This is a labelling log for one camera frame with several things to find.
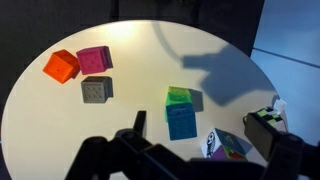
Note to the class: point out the orange block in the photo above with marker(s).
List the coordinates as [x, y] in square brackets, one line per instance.
[60, 66]

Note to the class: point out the green block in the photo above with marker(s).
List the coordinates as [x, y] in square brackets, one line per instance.
[178, 99]

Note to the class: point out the grey block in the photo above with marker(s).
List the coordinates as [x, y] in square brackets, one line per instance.
[95, 90]

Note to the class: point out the white tag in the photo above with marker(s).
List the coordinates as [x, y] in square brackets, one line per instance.
[279, 106]

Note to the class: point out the blue block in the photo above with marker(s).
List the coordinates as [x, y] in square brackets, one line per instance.
[181, 121]

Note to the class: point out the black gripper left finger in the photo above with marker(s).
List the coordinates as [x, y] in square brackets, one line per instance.
[110, 160]

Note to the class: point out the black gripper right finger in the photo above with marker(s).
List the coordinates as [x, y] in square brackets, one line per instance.
[286, 156]

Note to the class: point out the magenta block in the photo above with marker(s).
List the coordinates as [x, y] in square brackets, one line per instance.
[93, 60]

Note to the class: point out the picture-covered box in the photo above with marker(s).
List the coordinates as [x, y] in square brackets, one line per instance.
[221, 145]

